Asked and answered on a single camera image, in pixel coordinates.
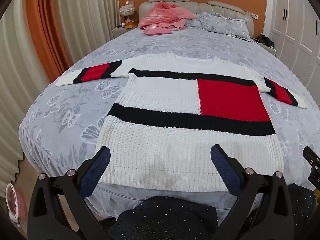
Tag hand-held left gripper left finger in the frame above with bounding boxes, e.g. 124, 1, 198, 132
27, 146, 112, 240

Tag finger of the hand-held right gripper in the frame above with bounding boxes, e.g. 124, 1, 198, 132
302, 145, 320, 190

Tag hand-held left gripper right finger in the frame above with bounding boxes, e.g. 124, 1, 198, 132
211, 144, 295, 240

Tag white red black knit sweater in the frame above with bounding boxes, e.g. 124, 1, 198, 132
54, 53, 307, 195

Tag bed with grey butterfly sheet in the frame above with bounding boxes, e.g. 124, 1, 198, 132
19, 25, 320, 218

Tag dark studded pants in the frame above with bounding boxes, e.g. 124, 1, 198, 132
107, 183, 318, 240

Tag pink round object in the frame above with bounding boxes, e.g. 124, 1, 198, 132
5, 183, 27, 222

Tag white nightstand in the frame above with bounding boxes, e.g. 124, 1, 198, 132
252, 37, 277, 56

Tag black bag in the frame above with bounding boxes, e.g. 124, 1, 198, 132
257, 33, 275, 48

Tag beige nightstand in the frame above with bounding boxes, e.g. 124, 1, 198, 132
111, 26, 139, 40

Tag white wardrobe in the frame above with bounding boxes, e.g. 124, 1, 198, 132
264, 0, 320, 87

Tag large grey butterfly pillow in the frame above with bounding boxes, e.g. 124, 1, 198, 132
200, 12, 248, 41

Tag orange curtain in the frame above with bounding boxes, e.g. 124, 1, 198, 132
25, 0, 73, 83

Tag small grey butterfly pillow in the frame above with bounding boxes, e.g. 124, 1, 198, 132
184, 17, 208, 31

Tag small pink folded cloth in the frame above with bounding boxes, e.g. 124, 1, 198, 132
143, 27, 172, 36

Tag beige padded headboard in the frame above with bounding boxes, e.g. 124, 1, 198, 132
139, 0, 254, 38

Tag white feather table lamp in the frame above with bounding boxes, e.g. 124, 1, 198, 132
119, 1, 137, 28

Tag pink blanket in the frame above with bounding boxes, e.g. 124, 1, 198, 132
139, 2, 198, 32

